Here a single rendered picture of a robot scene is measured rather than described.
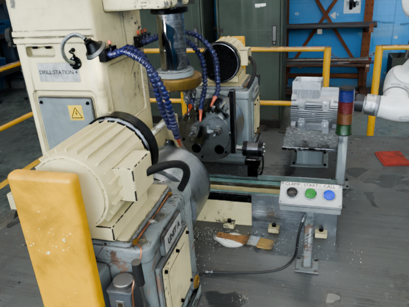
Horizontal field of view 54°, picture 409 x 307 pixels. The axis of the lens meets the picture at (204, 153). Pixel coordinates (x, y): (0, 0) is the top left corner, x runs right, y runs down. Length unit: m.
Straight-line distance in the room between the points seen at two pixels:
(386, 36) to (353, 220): 4.99
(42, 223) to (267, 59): 3.90
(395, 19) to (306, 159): 4.60
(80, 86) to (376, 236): 1.10
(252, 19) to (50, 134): 3.26
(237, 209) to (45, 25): 0.88
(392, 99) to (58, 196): 1.44
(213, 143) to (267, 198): 0.40
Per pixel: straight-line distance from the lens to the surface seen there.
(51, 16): 1.38
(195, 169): 1.20
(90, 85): 1.36
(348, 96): 1.64
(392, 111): 1.83
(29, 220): 0.79
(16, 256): 1.57
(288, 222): 1.46
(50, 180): 0.72
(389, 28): 6.38
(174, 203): 0.95
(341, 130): 1.68
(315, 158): 1.94
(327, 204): 1.16
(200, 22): 4.59
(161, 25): 1.36
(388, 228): 1.57
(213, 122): 1.66
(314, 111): 1.82
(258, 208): 1.45
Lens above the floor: 1.64
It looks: 24 degrees down
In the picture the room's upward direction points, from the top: 4 degrees counter-clockwise
